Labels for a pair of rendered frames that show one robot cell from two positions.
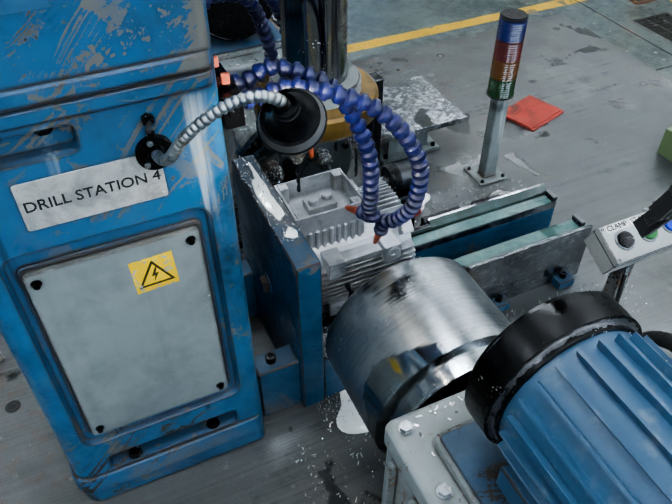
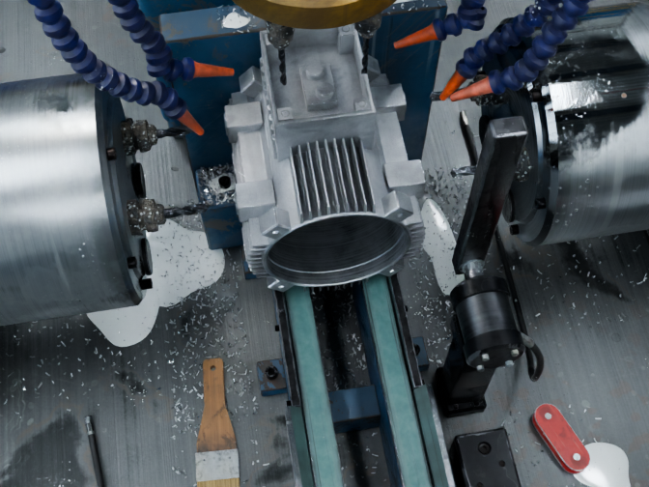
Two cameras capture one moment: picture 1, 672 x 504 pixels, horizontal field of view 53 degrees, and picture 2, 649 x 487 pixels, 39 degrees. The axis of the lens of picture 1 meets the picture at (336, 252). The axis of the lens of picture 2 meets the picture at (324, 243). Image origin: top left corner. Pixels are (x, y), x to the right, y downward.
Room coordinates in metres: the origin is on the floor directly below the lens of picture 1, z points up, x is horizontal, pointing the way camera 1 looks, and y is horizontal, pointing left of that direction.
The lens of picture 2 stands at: (1.02, -0.54, 1.87)
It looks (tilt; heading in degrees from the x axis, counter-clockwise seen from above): 62 degrees down; 105
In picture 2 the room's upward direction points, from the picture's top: straight up
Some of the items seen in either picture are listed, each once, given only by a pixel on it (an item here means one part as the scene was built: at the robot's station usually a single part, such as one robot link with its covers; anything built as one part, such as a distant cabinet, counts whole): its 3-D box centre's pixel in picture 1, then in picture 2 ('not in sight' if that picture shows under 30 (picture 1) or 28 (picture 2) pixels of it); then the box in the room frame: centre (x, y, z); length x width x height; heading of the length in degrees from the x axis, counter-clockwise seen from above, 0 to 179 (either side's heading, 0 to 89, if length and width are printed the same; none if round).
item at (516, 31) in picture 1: (511, 27); not in sight; (1.38, -0.38, 1.19); 0.06 x 0.06 x 0.04
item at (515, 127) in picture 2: (373, 138); (485, 206); (1.06, -0.07, 1.12); 0.04 x 0.03 x 0.26; 114
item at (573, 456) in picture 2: not in sight; (560, 438); (1.21, -0.17, 0.81); 0.09 x 0.03 x 0.02; 134
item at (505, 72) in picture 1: (504, 66); not in sight; (1.38, -0.38, 1.10); 0.06 x 0.06 x 0.04
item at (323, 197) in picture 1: (319, 210); (316, 92); (0.86, 0.03, 1.11); 0.12 x 0.11 x 0.07; 114
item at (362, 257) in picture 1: (341, 245); (323, 174); (0.88, -0.01, 1.02); 0.20 x 0.19 x 0.19; 114
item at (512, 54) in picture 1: (508, 47); not in sight; (1.38, -0.38, 1.14); 0.06 x 0.06 x 0.04
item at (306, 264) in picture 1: (259, 288); (301, 86); (0.82, 0.13, 0.97); 0.30 x 0.11 x 0.34; 24
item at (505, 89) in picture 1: (501, 84); not in sight; (1.38, -0.38, 1.05); 0.06 x 0.06 x 0.04
